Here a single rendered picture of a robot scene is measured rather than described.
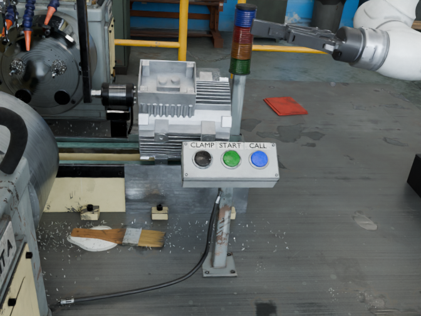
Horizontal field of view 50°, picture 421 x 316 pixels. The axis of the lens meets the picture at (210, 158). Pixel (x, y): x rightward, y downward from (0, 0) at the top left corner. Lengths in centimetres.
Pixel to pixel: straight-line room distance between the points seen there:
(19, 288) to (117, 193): 54
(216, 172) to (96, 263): 34
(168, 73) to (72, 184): 33
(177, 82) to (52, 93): 42
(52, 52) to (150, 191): 45
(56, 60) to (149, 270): 60
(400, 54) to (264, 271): 55
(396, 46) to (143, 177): 62
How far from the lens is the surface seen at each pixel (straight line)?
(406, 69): 110
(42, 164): 77
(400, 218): 124
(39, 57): 126
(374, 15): 120
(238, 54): 131
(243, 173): 79
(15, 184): 58
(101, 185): 107
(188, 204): 108
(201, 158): 78
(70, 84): 127
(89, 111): 154
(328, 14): 598
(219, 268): 95
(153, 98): 95
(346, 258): 105
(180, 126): 98
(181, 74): 102
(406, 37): 110
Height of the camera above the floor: 146
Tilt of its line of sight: 29 degrees down
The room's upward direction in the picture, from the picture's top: 4 degrees clockwise
